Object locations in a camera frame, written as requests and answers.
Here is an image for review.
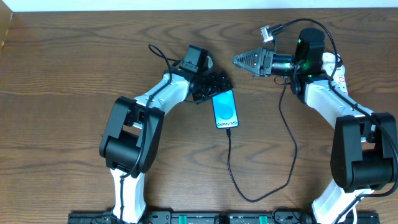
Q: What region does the blue Galaxy smartphone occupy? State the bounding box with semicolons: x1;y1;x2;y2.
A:
212;90;239;129

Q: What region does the black USB charging cable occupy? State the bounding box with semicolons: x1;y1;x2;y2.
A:
225;76;299;203

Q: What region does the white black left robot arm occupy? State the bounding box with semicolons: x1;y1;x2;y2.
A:
99;44;233;223

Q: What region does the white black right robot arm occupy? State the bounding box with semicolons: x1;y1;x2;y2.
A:
232;28;397;223

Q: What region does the white power strip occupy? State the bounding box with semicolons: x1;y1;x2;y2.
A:
332;74;348;95

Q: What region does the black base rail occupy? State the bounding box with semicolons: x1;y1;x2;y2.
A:
67;210;381;224

